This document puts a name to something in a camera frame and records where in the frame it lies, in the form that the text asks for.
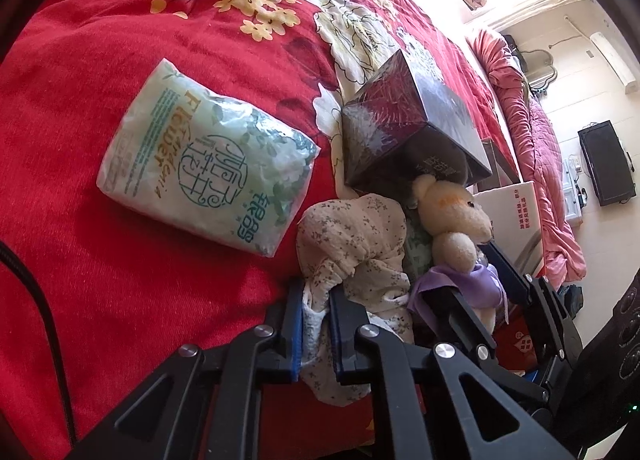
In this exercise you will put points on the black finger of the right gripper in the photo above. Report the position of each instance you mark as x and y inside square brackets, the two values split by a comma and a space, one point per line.
[453, 321]
[536, 327]

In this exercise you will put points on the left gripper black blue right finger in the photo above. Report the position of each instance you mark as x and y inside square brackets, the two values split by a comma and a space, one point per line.
[435, 403]

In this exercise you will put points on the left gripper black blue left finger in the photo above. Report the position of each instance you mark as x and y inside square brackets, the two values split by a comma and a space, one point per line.
[204, 404]

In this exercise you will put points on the teddy bear purple dress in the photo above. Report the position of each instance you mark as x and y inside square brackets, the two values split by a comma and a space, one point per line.
[458, 227]

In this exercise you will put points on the white floral fabric cloth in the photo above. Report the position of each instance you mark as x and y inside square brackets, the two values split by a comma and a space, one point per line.
[357, 244]

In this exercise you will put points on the green white tissue pack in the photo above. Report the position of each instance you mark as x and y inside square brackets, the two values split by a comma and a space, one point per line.
[210, 164]

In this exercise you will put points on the white drawer cabinet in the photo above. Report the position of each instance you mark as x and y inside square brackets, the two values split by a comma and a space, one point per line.
[573, 197]

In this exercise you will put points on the open box pink interior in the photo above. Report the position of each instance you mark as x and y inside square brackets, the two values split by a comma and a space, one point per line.
[502, 173]

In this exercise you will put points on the pink rumpled quilt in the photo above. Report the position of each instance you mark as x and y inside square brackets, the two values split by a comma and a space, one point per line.
[538, 153]

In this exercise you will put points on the dark blue square box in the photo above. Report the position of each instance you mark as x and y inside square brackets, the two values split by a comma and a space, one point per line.
[404, 123]

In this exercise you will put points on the white air conditioner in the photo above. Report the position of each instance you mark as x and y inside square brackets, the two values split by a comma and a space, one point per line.
[616, 62]

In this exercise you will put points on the red floral blanket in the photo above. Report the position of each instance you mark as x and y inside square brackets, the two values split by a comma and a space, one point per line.
[120, 290]

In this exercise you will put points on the black wall television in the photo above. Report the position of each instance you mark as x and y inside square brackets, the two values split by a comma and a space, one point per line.
[607, 164]

